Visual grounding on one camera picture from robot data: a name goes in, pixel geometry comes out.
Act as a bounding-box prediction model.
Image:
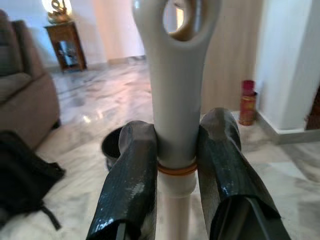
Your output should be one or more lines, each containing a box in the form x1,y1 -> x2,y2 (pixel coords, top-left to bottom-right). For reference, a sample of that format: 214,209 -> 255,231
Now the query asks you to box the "red bottle with red cap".
238,79 -> 258,126

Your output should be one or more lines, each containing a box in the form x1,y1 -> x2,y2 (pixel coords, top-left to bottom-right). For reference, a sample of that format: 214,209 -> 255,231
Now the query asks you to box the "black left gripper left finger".
86,120 -> 158,240

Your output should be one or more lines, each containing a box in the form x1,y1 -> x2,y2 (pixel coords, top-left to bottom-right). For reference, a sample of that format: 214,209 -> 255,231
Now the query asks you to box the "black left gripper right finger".
198,107 -> 292,240

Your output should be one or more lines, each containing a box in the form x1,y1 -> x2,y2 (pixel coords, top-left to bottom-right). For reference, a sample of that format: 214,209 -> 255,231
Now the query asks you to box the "grey brown fabric sofa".
0,8 -> 62,151

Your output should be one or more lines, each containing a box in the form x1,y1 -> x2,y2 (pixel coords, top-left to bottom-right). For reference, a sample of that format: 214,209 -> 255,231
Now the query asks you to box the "black backpack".
0,129 -> 66,231

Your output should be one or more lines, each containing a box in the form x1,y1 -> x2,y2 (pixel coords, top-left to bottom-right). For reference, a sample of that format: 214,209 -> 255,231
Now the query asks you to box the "light wood panel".
197,0 -> 266,113

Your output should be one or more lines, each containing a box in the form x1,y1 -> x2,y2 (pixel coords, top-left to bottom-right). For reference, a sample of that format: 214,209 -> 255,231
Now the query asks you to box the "brown wooden side table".
44,21 -> 88,73

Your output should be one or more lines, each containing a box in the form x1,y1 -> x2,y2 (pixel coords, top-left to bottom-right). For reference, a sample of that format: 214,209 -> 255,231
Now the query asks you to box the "gold ornament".
41,0 -> 73,25

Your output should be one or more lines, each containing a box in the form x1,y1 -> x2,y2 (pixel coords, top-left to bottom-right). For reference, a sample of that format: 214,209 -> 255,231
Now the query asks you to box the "broom with grey handle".
131,0 -> 222,240

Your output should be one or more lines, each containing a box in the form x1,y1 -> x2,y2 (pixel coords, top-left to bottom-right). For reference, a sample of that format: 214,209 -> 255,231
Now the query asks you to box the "black round bucket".
100,124 -> 126,171

